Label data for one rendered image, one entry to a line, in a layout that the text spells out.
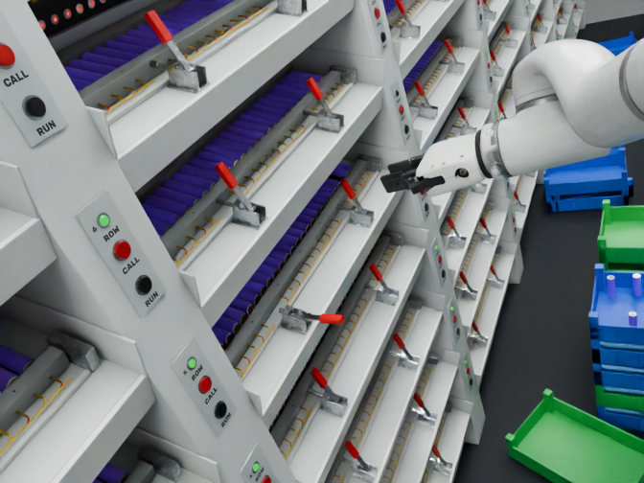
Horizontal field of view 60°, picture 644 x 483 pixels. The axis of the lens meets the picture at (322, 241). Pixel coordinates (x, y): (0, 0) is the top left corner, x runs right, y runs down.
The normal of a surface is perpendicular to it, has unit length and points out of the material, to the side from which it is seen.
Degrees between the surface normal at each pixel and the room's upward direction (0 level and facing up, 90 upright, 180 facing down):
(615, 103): 95
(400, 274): 19
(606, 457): 0
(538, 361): 0
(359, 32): 90
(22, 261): 109
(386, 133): 90
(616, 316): 0
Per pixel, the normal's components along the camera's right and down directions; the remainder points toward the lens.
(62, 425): 0.00, -0.76
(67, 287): -0.40, 0.60
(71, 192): 0.86, 0.00
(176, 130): 0.91, 0.26
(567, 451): -0.31, -0.80
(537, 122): -0.63, -0.04
